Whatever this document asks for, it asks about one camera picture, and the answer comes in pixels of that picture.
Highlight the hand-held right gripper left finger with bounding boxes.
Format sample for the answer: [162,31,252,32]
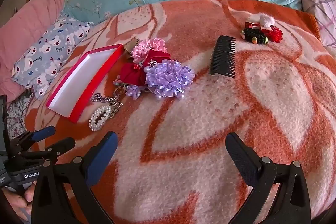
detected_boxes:
[31,132,118,224]

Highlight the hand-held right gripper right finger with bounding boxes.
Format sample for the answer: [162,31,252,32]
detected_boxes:
[225,132,311,224]

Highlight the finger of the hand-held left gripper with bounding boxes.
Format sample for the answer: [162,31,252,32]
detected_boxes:
[21,137,76,165]
[10,126,56,154]

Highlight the pearl hair clip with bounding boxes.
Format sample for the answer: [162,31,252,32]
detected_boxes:
[89,105,112,132]

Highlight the red jewelry box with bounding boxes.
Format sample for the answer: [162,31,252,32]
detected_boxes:
[46,44,124,123]

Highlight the small purple flower hair clip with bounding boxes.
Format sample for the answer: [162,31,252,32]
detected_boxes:
[125,84,143,100]

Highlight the red bow hair clip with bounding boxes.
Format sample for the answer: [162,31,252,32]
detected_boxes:
[119,49,159,86]

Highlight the large purple flower hair clip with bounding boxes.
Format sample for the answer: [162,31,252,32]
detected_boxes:
[145,59,195,101]

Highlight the black hair comb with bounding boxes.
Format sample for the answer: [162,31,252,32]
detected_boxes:
[209,35,236,79]

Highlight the pink flower hair clip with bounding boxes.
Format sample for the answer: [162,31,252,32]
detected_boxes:
[130,38,168,63]

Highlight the person's left hand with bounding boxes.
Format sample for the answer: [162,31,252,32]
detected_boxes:
[2,182,36,222]

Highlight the grey floral cloth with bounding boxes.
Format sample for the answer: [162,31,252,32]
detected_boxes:
[7,94,33,139]

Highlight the orange and white blanket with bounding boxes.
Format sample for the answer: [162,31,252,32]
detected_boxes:
[25,0,336,224]

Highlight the bear print pillow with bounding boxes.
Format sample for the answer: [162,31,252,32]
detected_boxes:
[12,13,91,100]

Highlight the pink quilt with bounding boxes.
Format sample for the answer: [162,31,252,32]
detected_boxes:
[0,0,76,104]

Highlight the beige claw hair clip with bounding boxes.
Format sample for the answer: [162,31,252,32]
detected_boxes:
[123,39,139,59]

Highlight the small red hair clip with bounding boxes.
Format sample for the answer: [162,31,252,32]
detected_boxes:
[245,21,263,30]

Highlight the white pompom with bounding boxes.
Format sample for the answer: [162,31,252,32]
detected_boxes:
[259,14,276,28]

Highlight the plaid cloth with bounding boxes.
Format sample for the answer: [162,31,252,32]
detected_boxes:
[298,0,336,48]

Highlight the black crocheted hair tie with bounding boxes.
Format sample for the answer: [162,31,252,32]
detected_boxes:
[241,27,269,45]

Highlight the red ribbon hair tie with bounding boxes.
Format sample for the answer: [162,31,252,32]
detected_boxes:
[268,25,284,42]

